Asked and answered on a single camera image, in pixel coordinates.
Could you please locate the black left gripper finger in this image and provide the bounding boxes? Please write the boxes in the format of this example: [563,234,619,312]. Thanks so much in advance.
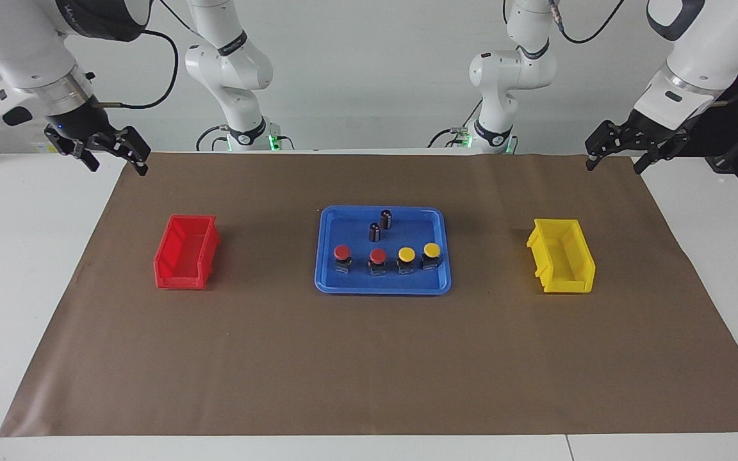
[585,120,630,172]
[632,136,690,175]

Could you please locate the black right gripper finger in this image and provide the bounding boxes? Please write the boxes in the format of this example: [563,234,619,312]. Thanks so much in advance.
[61,136,101,173]
[111,126,152,177]

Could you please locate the red plastic bin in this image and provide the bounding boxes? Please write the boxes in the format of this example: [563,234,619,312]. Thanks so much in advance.
[153,214,222,291]

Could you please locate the yellow plastic bin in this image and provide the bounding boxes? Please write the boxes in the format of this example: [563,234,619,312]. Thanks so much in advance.
[526,218,597,295]

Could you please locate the blue plastic tray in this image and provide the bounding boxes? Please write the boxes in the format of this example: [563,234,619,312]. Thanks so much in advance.
[315,205,453,296]

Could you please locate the brown paper table mat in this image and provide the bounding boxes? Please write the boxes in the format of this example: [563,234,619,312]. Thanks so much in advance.
[0,152,738,438]

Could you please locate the black right base cables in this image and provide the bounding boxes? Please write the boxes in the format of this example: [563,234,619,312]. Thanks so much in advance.
[195,124,297,152]

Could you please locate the black base cables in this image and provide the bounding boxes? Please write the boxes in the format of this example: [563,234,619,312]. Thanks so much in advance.
[195,124,297,152]
[427,96,484,149]

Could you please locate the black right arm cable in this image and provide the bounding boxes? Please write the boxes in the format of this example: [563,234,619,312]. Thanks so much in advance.
[97,28,180,109]

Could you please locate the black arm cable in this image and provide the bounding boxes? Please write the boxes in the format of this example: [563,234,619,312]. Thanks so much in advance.
[97,28,180,109]
[550,0,627,45]

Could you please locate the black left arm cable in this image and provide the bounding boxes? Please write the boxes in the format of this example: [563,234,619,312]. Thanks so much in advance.
[550,0,627,45]

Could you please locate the black left base cables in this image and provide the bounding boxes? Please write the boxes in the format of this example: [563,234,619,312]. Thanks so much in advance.
[427,96,484,149]

